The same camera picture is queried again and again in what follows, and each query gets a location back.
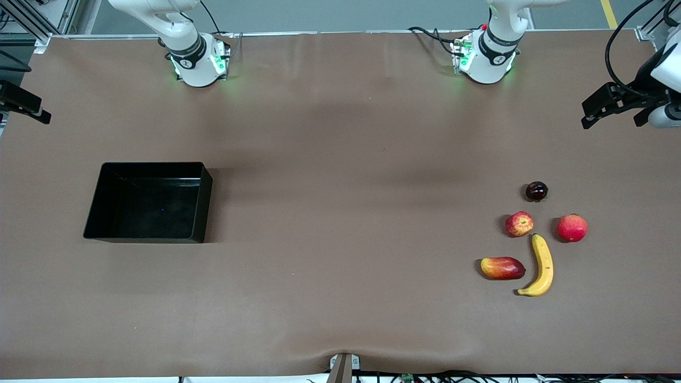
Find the brown table mat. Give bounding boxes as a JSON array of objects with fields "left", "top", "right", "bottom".
[{"left": 0, "top": 29, "right": 681, "bottom": 379}]

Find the black plastic box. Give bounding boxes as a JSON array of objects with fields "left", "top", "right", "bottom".
[{"left": 82, "top": 162, "right": 213, "bottom": 244}]

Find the yellow banana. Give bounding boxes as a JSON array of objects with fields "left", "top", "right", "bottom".
[{"left": 516, "top": 233, "right": 555, "bottom": 297}]

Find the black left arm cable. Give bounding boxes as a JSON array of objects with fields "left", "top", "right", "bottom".
[{"left": 605, "top": 0, "right": 656, "bottom": 97}]

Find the red yellow striped apple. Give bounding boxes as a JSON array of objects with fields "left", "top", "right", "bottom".
[{"left": 504, "top": 211, "right": 535, "bottom": 238}]

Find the grey metal table bracket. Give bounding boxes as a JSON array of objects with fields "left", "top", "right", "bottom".
[{"left": 327, "top": 353, "right": 361, "bottom": 383}]

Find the red yellow mango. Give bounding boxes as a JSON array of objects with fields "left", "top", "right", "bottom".
[{"left": 480, "top": 256, "right": 527, "bottom": 281}]

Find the black base cable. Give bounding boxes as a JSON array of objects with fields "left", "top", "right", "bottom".
[
  {"left": 200, "top": 0, "right": 236, "bottom": 39},
  {"left": 408, "top": 26, "right": 459, "bottom": 57}
]

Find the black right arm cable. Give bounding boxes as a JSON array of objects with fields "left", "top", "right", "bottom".
[{"left": 0, "top": 49, "right": 32, "bottom": 73}]

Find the yellow floor tape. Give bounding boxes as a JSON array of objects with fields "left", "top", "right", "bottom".
[{"left": 600, "top": 0, "right": 619, "bottom": 30}]

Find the black left base cable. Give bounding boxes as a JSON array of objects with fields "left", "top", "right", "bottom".
[{"left": 408, "top": 26, "right": 459, "bottom": 57}]

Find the red round peach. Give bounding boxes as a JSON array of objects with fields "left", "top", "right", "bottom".
[{"left": 557, "top": 213, "right": 588, "bottom": 243}]

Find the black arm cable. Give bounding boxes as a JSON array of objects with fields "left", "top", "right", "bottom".
[
  {"left": 605, "top": 0, "right": 656, "bottom": 97},
  {"left": 0, "top": 49, "right": 32, "bottom": 73}
]

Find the black right base cable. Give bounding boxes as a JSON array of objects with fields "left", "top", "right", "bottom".
[{"left": 200, "top": 0, "right": 236, "bottom": 39}]

